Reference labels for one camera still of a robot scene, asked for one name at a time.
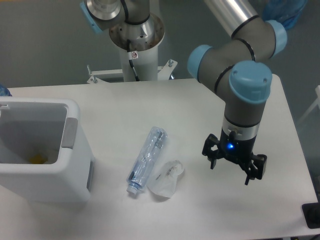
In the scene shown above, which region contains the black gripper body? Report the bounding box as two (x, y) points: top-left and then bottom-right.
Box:
(217, 126), (258, 165)

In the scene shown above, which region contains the yellow trash inside can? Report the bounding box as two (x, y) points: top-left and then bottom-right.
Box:
(28, 153), (49, 165)

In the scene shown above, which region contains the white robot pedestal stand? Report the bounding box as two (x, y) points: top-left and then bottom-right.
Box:
(87, 13), (178, 84)

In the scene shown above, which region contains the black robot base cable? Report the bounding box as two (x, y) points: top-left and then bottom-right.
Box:
(126, 39), (140, 82)

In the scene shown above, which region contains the black device at table edge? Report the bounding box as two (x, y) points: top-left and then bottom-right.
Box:
(301, 202), (320, 229)

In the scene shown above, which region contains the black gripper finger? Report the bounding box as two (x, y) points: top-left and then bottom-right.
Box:
(202, 133), (222, 170)
(244, 154), (267, 186)

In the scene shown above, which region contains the clear plastic water bottle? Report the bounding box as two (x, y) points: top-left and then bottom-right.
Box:
(126, 126), (168, 195)

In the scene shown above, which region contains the crumpled clear plastic cup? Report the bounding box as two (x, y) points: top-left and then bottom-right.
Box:
(147, 160), (184, 199)

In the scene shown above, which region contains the blue plastic bag at left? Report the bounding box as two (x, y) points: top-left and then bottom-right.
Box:
(0, 84), (12, 97)

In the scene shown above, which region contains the white plastic trash can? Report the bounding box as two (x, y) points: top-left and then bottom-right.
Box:
(0, 96), (95, 203)

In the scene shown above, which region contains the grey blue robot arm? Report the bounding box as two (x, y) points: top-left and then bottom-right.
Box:
(80, 0), (287, 181)

